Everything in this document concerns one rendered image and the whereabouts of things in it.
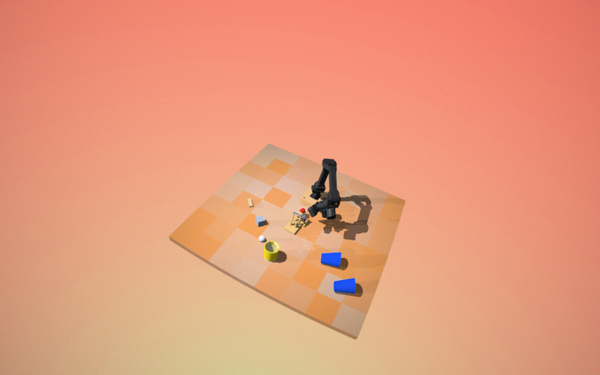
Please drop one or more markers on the yellow mug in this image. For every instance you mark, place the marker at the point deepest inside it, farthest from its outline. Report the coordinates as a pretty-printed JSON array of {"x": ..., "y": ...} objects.
[{"x": 271, "y": 249}]

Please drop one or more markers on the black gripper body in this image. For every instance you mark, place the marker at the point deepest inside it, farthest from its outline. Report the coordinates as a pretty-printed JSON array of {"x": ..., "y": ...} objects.
[{"x": 313, "y": 211}]

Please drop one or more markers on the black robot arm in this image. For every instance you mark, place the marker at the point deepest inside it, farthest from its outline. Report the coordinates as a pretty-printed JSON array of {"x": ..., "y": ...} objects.
[{"x": 333, "y": 198}]

